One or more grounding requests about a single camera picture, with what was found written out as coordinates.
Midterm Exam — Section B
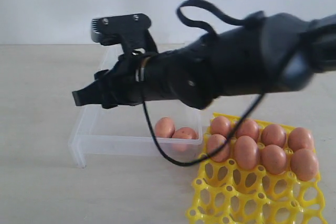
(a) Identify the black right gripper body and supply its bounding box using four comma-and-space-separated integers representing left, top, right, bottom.
94, 50, 158, 109

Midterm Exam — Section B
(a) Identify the brown egg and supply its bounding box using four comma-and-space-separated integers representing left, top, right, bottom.
206, 134, 230, 163
210, 116, 231, 137
235, 119, 259, 142
172, 127, 198, 152
260, 124, 287, 148
154, 117, 175, 138
288, 127, 314, 152
261, 144, 287, 175
234, 135, 259, 170
290, 148, 319, 182

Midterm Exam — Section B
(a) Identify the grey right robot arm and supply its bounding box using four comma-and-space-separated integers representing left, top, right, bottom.
72, 13, 335, 110

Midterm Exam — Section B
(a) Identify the yellow plastic egg tray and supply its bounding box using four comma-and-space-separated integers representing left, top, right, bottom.
186, 112, 328, 224

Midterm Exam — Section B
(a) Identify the black cable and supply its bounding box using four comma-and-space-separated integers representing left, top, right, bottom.
141, 0, 310, 167

